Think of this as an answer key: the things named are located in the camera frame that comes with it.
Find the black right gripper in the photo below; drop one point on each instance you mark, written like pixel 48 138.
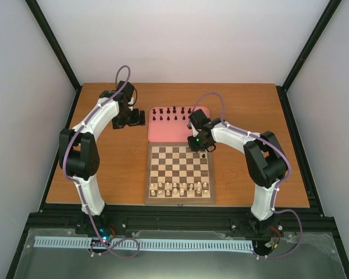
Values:
pixel 194 148

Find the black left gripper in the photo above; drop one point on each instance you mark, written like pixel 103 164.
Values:
pixel 116 122

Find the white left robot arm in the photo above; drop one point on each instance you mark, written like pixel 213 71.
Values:
pixel 78 152

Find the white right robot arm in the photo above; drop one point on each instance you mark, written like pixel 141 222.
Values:
pixel 266 162

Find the wooden chess board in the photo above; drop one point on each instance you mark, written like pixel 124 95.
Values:
pixel 174 162

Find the pink plastic tray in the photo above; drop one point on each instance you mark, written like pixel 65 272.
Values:
pixel 169 131

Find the black left frame post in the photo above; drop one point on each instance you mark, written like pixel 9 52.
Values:
pixel 42 22

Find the black frame post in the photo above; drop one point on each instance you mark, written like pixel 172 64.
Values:
pixel 313 38
pixel 42 22

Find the light blue cable duct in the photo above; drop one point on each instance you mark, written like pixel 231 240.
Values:
pixel 148 245

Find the black front frame rail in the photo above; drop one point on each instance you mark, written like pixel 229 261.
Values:
pixel 125 220

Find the black right frame post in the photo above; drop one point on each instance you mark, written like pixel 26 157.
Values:
pixel 313 38

